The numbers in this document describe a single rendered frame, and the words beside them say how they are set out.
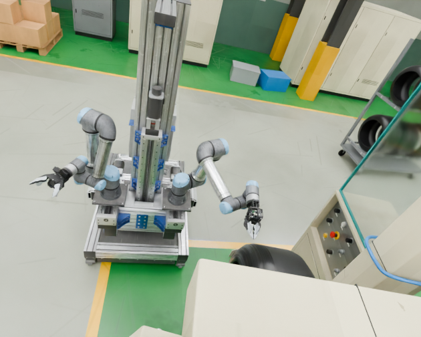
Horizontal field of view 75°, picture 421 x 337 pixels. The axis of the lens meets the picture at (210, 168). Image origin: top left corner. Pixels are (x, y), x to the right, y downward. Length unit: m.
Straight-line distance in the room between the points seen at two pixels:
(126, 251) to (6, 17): 4.72
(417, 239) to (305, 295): 0.44
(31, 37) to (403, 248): 5.92
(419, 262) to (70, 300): 2.24
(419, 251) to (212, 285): 0.62
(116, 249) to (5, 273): 0.85
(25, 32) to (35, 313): 4.72
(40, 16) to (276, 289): 6.13
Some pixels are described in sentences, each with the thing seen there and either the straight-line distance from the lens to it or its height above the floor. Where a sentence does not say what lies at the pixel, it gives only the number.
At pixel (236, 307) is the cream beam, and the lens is 0.60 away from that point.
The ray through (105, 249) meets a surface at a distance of 2.47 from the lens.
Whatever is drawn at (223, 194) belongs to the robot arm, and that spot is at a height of 1.21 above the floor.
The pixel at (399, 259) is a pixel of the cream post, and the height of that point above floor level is 1.72.
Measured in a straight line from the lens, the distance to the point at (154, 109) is 1.74.
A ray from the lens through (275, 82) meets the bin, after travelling 6.60.
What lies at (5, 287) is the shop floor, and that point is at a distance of 2.72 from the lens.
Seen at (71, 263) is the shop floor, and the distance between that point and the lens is 2.70.
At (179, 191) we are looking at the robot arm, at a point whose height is 0.86.
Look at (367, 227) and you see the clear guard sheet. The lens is 1.73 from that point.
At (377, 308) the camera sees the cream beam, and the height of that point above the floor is 1.78.
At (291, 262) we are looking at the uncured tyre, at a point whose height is 1.43.
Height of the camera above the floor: 2.31
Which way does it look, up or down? 39 degrees down
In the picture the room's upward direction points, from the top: 17 degrees clockwise
